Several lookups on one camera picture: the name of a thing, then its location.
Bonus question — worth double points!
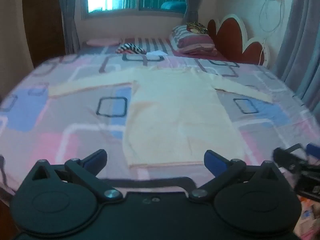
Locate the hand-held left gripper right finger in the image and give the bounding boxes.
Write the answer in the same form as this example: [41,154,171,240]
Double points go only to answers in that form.
[187,150,288,203]

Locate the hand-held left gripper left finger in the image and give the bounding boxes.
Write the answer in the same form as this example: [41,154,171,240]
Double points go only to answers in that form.
[24,149,124,204]

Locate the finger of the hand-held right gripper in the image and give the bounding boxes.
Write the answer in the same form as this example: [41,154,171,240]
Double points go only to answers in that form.
[287,142,320,157]
[272,147,304,171]

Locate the cream long-sleeve shirt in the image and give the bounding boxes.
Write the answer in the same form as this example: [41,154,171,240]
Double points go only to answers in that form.
[49,66,273,168]

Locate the pink grey patterned blanket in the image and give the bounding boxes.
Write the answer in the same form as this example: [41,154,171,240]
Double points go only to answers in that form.
[0,54,320,197]

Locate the grey curtain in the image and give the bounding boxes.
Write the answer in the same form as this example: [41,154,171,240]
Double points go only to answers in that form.
[58,0,80,54]
[271,0,320,110]
[184,0,210,27]

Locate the black white red striped garment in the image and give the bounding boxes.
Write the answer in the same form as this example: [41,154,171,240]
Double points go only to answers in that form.
[115,43,147,55]

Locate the pink round cushion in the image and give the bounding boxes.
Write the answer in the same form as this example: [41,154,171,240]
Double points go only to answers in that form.
[86,39,120,47]

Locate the striped pink grey pillow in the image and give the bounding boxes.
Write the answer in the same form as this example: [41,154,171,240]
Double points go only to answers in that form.
[169,25,219,55]

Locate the red white scalloped headboard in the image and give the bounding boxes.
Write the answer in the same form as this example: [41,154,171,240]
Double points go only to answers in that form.
[207,14,272,68]

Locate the striped maroon bed sheet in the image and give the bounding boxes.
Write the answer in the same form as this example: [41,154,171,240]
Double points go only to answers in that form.
[80,37,228,62]

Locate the colourful printed cloth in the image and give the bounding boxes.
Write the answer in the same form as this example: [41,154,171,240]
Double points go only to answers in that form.
[186,22,208,34]

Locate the brown wooden door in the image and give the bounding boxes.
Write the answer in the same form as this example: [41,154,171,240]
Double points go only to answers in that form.
[22,0,67,68]

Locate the teal cushion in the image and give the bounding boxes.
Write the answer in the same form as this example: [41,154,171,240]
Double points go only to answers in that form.
[161,1,187,12]

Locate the white cord on headboard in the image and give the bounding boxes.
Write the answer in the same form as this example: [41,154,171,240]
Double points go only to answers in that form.
[259,39,267,66]

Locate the white wall cable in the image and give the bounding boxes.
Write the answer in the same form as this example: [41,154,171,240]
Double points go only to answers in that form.
[259,0,287,33]

